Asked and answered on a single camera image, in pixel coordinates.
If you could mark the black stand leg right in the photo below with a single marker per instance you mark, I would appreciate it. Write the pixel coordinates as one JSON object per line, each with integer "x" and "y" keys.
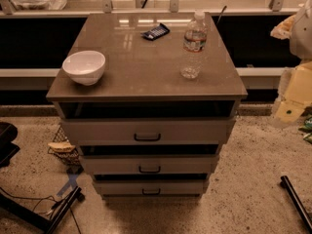
{"x": 305, "y": 216}

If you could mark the black chair base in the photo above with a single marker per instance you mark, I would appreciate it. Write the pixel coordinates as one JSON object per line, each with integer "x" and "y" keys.
{"x": 8, "y": 133}

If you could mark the grey bottom drawer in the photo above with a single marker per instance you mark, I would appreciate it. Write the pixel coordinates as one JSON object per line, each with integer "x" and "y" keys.
{"x": 151, "y": 188}

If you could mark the white ceramic bowl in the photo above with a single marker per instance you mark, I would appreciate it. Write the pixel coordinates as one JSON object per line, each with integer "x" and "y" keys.
{"x": 85, "y": 67}

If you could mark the grey top drawer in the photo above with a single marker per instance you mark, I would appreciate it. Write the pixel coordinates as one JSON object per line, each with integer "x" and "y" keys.
{"x": 91, "y": 132}

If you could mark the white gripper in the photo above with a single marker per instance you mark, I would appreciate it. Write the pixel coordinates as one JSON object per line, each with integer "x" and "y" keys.
{"x": 302, "y": 36}

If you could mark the black stand leg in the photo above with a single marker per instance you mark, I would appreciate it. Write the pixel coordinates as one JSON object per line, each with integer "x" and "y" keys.
{"x": 48, "y": 220}
{"x": 305, "y": 216}

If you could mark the clear plastic water bottle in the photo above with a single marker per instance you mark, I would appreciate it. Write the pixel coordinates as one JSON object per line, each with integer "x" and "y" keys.
{"x": 194, "y": 42}

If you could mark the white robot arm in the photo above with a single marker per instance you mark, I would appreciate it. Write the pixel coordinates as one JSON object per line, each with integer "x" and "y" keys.
{"x": 298, "y": 29}

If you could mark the wire mesh basket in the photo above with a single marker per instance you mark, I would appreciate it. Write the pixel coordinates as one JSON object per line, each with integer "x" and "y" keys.
{"x": 71, "y": 158}

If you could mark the grey drawer cabinet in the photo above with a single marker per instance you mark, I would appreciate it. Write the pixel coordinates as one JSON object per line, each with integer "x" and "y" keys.
{"x": 142, "y": 81}

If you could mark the black stand leg left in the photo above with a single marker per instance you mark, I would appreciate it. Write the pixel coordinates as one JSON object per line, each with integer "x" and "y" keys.
{"x": 48, "y": 220}

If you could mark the green snack bag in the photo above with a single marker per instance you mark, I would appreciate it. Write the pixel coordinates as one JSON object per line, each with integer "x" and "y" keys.
{"x": 307, "y": 129}

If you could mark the tan sponge in basket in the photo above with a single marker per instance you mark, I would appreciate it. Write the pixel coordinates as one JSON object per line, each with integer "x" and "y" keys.
{"x": 61, "y": 147}

